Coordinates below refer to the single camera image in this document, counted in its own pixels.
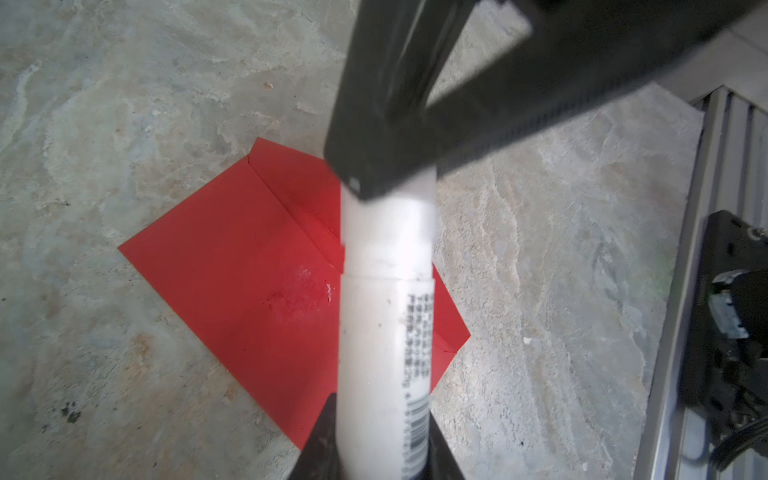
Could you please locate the red paper envelope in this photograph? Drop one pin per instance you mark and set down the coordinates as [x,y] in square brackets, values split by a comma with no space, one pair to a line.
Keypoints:
[251,263]

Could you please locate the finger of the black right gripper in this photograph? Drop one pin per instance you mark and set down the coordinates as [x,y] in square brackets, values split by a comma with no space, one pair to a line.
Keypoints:
[578,56]

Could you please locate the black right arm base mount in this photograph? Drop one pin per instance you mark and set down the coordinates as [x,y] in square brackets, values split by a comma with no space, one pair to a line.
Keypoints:
[724,372]

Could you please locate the white glue stick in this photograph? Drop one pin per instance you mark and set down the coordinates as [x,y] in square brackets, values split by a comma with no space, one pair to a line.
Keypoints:
[386,331]

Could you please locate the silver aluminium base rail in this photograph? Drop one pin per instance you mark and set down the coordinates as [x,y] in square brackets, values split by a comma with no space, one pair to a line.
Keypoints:
[730,173]

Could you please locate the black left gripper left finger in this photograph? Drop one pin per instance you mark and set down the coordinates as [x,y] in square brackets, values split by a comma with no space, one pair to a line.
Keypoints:
[319,459]

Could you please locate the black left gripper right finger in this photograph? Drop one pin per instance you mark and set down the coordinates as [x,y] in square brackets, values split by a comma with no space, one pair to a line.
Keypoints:
[441,464]

